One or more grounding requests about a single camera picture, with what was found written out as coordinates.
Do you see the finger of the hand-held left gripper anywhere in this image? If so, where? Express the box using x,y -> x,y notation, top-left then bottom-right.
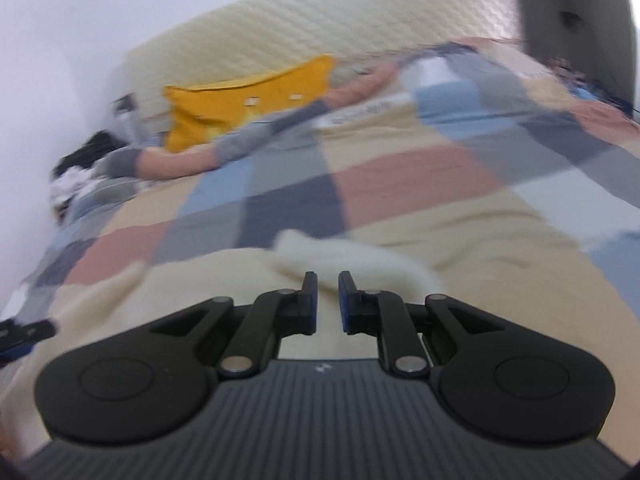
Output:
0,318 -> 57,349
0,341 -> 35,364

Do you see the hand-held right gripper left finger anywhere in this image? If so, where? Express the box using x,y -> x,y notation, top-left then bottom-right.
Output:
149,270 -> 319,380

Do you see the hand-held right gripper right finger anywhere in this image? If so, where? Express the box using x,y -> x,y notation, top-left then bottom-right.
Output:
337,269 -> 506,379

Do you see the cream and blue striped sweater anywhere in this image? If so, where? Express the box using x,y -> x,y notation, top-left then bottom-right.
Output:
0,229 -> 448,461

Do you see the patchwork blanket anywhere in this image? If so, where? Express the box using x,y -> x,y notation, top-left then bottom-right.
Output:
0,35 -> 640,461

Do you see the white ruffled cloth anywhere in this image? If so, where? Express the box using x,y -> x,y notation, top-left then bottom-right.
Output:
50,165 -> 102,222

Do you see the dark cloth pile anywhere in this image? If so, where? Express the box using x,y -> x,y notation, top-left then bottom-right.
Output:
52,130 -> 124,179

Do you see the pink and grey bolster pillow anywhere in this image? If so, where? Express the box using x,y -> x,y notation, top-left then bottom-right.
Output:
97,65 -> 402,182

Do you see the yellow pillow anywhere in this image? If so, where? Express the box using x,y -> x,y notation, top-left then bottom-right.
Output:
164,54 -> 335,154

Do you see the cream quilted headboard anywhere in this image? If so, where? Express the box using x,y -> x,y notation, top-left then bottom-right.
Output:
122,0 -> 524,134

